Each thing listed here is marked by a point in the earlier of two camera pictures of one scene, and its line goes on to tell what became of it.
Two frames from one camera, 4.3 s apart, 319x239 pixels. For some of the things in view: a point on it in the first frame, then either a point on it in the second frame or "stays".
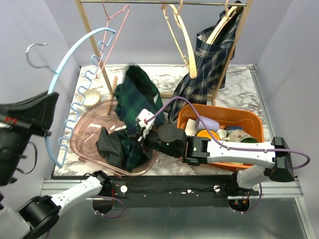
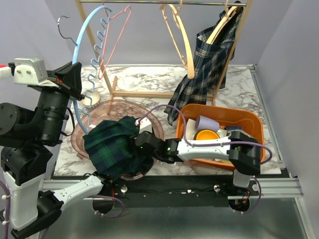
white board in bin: [190, 129] stays
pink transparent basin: [86, 123] stays
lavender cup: [211, 125] stays
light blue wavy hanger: [66, 121] → [91, 75]
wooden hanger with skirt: [230, 12] stays
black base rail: [174, 191] stays
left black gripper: [39, 109] → [69, 75]
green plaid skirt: [138, 91] → [112, 148]
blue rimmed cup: [231, 128] stays
